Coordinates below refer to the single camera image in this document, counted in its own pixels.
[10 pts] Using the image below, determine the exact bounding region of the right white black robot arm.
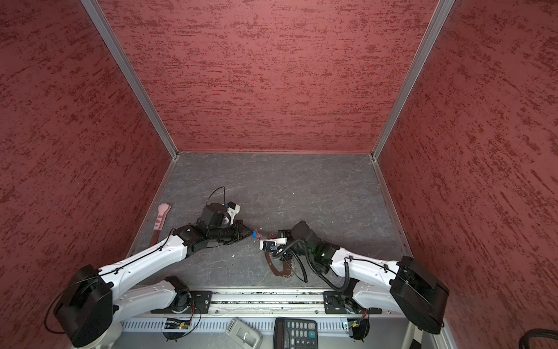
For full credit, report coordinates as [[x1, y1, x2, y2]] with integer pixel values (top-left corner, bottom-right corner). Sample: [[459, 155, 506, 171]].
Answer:
[[260, 221, 450, 334]]

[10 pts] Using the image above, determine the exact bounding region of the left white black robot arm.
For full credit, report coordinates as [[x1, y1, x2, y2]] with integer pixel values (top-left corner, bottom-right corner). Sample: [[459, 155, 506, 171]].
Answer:
[[47, 202, 248, 348]]

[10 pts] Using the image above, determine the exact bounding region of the pink paw back scratcher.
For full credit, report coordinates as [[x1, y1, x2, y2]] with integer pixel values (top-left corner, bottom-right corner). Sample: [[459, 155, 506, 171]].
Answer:
[[149, 203, 171, 247]]

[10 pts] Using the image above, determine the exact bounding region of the black desk calculator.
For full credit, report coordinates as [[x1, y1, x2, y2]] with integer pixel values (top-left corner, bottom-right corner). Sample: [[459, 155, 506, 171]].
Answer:
[[273, 318, 318, 349]]

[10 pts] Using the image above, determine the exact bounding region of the grey plastic device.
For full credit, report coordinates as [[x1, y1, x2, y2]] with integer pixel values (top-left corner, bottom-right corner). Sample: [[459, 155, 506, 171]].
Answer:
[[225, 318, 263, 349]]

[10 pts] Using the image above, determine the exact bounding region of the white ceramic mug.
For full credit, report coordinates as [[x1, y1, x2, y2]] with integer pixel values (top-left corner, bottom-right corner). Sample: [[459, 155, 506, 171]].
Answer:
[[78, 322, 123, 349]]

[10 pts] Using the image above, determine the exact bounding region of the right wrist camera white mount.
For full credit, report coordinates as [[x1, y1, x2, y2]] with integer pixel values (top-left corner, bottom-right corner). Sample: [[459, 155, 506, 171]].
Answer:
[[259, 238, 288, 254]]

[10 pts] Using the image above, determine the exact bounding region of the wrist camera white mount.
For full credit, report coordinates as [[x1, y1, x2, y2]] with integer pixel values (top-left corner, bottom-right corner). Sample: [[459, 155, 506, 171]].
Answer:
[[223, 202, 241, 225], [259, 238, 288, 254]]

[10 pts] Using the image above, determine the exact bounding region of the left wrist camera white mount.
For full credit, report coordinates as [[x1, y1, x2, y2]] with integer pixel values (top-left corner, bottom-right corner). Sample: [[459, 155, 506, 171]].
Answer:
[[223, 202, 241, 225]]

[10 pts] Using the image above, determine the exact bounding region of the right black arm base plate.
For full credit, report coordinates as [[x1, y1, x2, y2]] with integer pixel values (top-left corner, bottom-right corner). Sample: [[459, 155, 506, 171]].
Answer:
[[323, 291, 382, 316]]

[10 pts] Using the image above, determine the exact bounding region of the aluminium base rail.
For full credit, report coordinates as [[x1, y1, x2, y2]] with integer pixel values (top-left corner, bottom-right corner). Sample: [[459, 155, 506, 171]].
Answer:
[[90, 287, 443, 317]]

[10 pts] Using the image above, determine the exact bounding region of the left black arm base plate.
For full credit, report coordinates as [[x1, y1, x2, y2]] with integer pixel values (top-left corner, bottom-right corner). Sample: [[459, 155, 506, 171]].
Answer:
[[169, 291, 213, 314]]

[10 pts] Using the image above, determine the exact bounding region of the black cable loop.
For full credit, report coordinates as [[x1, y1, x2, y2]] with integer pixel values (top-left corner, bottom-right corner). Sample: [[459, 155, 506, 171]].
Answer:
[[518, 328, 558, 349]]

